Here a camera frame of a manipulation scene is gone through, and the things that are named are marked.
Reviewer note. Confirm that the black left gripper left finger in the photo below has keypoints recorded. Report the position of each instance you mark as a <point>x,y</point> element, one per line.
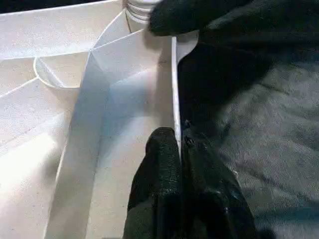
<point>157,189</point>

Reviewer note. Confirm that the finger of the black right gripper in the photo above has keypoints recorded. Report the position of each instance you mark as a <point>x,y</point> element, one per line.
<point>184,17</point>

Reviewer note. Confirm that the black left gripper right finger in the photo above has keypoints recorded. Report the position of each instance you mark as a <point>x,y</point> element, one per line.
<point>214,196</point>

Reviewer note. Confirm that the white plastic table leg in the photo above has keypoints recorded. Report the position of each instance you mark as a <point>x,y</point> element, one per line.
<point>137,10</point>

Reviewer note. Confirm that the white plastic table top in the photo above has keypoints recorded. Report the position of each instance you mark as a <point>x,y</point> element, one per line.
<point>74,124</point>

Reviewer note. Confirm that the black mat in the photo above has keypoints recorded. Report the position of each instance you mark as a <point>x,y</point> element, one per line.
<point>249,124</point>

